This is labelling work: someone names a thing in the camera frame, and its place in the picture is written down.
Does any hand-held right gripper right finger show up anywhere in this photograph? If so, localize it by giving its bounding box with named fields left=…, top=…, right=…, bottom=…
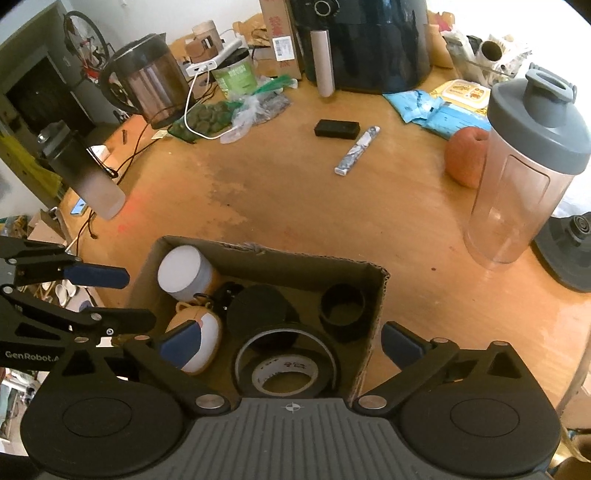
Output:
left=353, top=320, right=525, bottom=411

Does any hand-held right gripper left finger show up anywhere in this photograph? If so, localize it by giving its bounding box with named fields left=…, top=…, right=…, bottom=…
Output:
left=58, top=318, right=232, bottom=412

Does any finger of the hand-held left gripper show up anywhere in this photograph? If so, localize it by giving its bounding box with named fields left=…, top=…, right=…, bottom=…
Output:
left=0, top=236, right=131, bottom=289
left=0, top=284, right=158, bottom=344

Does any tan pouch with carabiner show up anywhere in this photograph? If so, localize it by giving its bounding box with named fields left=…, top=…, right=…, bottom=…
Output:
left=164, top=293, right=225, bottom=376

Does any black ribbed cylinder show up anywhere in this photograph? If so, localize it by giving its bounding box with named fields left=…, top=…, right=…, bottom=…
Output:
left=320, top=282, right=368, bottom=343

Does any small black wheel part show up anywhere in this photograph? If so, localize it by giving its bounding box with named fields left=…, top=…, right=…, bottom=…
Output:
left=211, top=281, right=245, bottom=319

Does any large black tape roll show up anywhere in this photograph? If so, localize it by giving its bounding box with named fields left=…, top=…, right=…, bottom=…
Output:
left=234, top=323, right=341, bottom=398

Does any white plastic jar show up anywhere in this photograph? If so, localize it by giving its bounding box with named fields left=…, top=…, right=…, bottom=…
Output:
left=157, top=246, right=214, bottom=302

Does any black round disc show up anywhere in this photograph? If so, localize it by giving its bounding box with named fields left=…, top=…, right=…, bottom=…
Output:
left=227, top=285, right=301, bottom=337

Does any cardboard box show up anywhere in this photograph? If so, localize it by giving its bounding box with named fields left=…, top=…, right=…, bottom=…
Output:
left=122, top=235, right=391, bottom=402

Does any flat cardboard piece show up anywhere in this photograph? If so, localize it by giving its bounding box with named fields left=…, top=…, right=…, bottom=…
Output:
left=25, top=210, right=70, bottom=245

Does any frosted black water bottle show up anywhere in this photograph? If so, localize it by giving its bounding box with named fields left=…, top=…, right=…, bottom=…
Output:
left=37, top=120, right=126, bottom=221

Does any yellow bag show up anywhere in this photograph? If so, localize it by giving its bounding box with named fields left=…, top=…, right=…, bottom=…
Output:
left=0, top=134, right=63, bottom=204

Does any black blender base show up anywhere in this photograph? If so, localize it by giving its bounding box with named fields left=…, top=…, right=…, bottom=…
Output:
left=531, top=215, right=591, bottom=292

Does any green mesh produce bag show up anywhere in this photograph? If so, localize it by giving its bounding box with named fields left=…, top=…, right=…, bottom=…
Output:
left=167, top=102, right=236, bottom=141

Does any marbled grey stick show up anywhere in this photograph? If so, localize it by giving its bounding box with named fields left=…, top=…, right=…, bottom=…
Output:
left=334, top=126, right=380, bottom=177

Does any orange round fruit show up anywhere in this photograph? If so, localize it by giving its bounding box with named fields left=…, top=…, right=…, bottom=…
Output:
left=444, top=127, right=491, bottom=190

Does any steel electric kettle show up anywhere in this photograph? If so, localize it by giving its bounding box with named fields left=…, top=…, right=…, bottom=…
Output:
left=99, top=33, right=190, bottom=130

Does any clear shaker bottle grey lid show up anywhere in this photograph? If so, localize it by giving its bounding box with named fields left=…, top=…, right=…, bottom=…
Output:
left=464, top=69, right=591, bottom=271

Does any black rectangular case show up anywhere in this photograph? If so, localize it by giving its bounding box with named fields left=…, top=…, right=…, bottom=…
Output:
left=314, top=119, right=361, bottom=140

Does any blue packet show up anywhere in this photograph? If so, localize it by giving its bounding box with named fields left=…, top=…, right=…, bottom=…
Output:
left=382, top=90, right=446, bottom=124
left=422, top=104, right=492, bottom=141

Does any crumpled clear plastic bag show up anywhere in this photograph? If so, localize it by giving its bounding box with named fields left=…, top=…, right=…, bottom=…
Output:
left=219, top=76, right=298, bottom=145

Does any white power bank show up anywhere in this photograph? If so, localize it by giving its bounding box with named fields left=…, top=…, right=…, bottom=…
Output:
left=185, top=39, right=245, bottom=79

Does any bicycle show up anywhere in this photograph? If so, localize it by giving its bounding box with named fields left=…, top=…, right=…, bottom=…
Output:
left=62, top=10, right=116, bottom=75

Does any green canister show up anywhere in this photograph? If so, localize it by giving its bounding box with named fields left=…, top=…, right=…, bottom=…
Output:
left=215, top=48, right=258, bottom=100

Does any yellow wet wipes pack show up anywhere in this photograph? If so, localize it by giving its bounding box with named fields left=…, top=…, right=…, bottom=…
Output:
left=431, top=78, right=492, bottom=110

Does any tan round container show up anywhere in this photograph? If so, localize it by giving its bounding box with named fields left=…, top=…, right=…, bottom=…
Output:
left=191, top=19, right=227, bottom=49

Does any brown paper bag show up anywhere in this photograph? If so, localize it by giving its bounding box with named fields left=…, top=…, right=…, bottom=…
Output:
left=231, top=11, right=269, bottom=61

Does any glass bowl with clutter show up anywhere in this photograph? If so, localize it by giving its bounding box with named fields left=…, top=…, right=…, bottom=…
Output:
left=445, top=28, right=532, bottom=84

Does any tall brown carton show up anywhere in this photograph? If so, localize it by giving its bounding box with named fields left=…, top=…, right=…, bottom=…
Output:
left=259, top=0, right=303, bottom=81

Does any tan wooden board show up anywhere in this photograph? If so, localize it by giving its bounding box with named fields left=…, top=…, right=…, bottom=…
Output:
left=427, top=23, right=455, bottom=70

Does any black air fryer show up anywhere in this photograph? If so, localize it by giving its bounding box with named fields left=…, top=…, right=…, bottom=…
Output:
left=288, top=0, right=435, bottom=95

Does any silver metal cup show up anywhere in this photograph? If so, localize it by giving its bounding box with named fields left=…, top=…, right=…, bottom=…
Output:
left=478, top=39, right=509, bottom=63

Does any black cable with plug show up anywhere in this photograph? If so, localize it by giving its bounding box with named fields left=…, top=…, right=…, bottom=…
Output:
left=74, top=212, right=100, bottom=254

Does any thin black cable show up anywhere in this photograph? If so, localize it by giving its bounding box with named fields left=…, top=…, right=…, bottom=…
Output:
left=108, top=120, right=160, bottom=181

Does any white charging cable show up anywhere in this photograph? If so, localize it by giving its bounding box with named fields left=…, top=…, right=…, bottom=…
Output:
left=184, top=30, right=250, bottom=139

